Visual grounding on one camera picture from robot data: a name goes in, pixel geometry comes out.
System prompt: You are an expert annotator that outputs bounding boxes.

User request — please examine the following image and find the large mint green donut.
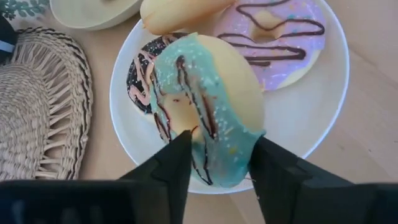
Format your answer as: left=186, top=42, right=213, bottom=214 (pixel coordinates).
left=149, top=32, right=267, bottom=189

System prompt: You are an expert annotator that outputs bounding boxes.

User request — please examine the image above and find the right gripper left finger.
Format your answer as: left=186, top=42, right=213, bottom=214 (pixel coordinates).
left=119, top=129, right=193, bottom=224

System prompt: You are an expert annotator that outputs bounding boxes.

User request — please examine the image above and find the large white glazed donut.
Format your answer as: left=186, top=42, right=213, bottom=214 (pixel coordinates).
left=139, top=0, right=236, bottom=36

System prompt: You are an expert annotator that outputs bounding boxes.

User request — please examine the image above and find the pale green plate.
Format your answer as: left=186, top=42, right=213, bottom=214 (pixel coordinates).
left=49, top=0, right=144, bottom=32

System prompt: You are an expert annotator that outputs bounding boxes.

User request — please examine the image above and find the large pink drizzled donut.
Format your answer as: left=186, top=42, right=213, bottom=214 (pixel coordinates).
left=213, top=0, right=327, bottom=92

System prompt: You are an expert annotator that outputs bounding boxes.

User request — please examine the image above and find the white plate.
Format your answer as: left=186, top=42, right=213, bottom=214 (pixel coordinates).
left=109, top=0, right=351, bottom=195

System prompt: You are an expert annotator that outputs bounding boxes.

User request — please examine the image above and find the large chocolate pink-drizzled donut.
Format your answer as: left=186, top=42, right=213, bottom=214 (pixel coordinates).
left=125, top=32, right=188, bottom=116

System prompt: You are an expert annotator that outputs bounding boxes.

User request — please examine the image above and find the round woven straw placemat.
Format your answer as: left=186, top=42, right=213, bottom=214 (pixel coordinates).
left=0, top=27, right=95, bottom=182

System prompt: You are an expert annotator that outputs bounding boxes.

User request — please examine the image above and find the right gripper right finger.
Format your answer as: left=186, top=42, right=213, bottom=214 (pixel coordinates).
left=248, top=136, right=355, bottom=224

